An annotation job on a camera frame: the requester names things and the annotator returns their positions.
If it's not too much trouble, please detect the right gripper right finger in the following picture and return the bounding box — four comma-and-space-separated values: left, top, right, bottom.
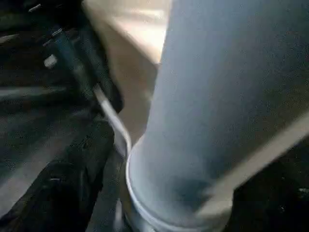
227, 155, 309, 232

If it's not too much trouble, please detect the black plastic mat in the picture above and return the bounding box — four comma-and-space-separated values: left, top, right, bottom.
0, 0, 309, 232

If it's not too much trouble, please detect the white plastic table top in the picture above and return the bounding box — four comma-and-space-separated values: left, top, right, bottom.
82, 0, 309, 232

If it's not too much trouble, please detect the white plastic table leg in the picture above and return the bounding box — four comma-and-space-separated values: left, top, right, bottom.
126, 0, 309, 229

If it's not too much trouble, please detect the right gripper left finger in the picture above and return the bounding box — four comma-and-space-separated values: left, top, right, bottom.
0, 118, 117, 232

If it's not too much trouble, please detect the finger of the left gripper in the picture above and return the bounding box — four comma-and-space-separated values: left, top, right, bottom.
80, 24, 125, 114
44, 27, 106, 109

